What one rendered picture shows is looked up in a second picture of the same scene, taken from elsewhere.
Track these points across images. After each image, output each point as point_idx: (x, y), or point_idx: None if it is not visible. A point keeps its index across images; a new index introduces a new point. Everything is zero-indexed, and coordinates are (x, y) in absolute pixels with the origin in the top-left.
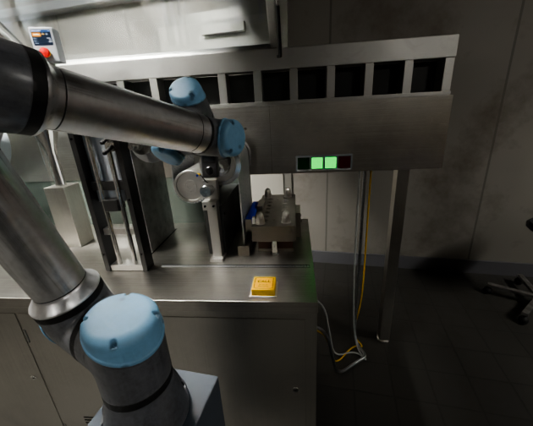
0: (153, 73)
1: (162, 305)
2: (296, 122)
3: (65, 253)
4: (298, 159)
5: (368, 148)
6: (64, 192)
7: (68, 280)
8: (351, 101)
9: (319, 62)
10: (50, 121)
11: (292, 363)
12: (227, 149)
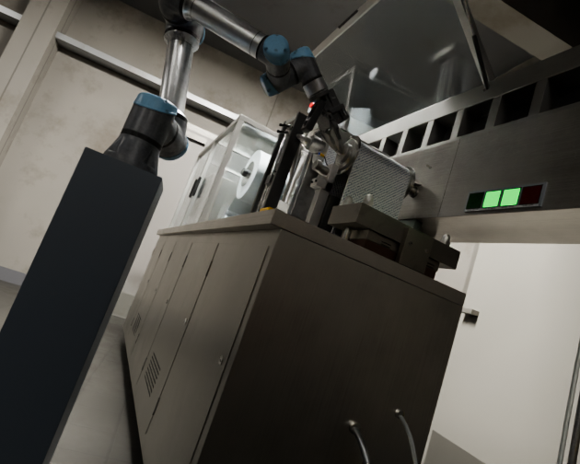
0: (386, 133)
1: (222, 222)
2: (482, 152)
3: (178, 90)
4: (469, 195)
5: (576, 171)
6: (278, 203)
7: (168, 99)
8: (560, 111)
9: (527, 80)
10: (186, 5)
11: (237, 311)
12: (263, 47)
